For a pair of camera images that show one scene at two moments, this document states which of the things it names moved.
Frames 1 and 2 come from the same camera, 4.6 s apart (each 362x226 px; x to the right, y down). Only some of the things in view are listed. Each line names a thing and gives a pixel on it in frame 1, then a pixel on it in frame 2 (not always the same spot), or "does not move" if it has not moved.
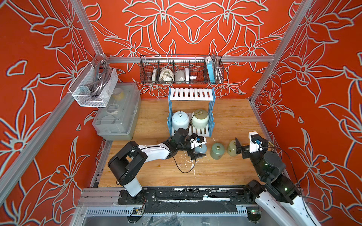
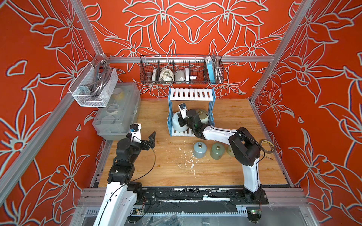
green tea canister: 217,150 does not move
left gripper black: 192,153 → 145,146
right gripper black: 245,149 → 181,122
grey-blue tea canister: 201,149 does not move
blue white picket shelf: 193,94 does not move
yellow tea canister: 231,150 does not move
